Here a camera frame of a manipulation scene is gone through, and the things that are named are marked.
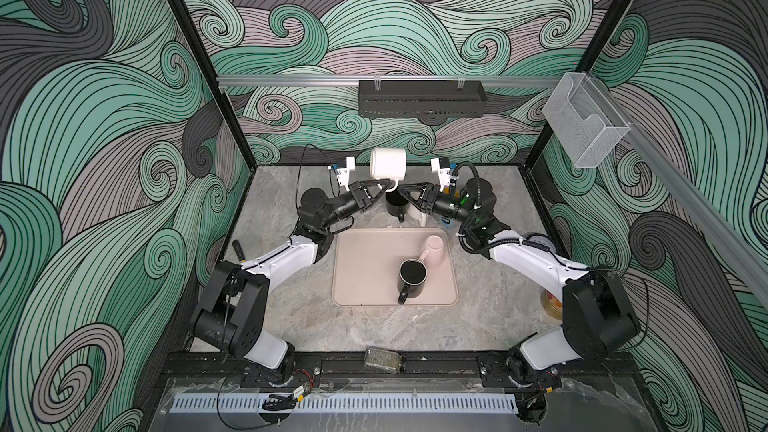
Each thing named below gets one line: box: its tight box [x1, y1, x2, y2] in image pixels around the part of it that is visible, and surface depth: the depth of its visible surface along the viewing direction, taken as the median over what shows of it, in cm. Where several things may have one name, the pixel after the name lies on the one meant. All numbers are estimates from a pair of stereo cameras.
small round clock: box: [525, 233, 557, 254], surface depth 97 cm
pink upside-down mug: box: [419, 235, 444, 266], surface depth 88 cm
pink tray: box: [332, 227, 459, 307], surface depth 92 cm
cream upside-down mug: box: [370, 147, 407, 193], surface depth 72 cm
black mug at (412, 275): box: [398, 258, 428, 305], surface depth 83 cm
